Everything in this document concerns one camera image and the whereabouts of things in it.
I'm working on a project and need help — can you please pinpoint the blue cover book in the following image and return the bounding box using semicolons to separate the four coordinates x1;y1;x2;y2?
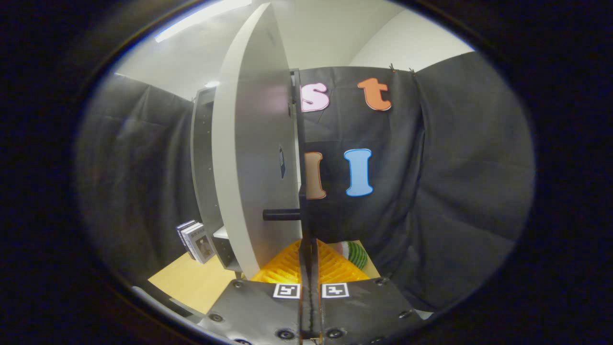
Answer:
175;220;198;259

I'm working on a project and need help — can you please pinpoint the white shoe cabinet door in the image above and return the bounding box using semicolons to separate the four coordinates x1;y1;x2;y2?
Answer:
212;2;308;281

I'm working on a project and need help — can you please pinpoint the grey shoe cabinet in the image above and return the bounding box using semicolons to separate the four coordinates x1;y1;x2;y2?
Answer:
190;86;245;279

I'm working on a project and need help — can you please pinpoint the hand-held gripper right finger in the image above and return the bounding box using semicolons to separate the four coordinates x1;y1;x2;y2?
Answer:
311;238;427;345

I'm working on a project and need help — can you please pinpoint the watermelon slice toy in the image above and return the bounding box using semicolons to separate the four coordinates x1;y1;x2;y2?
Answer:
334;241;369;270

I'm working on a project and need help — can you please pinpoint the grey cover book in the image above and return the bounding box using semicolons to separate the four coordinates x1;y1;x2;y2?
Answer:
183;223;216;265

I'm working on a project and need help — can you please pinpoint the black backdrop cloth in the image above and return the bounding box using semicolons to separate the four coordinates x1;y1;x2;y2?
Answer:
77;50;536;312

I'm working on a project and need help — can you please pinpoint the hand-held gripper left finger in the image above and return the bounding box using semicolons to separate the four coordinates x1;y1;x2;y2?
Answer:
199;238;312;345

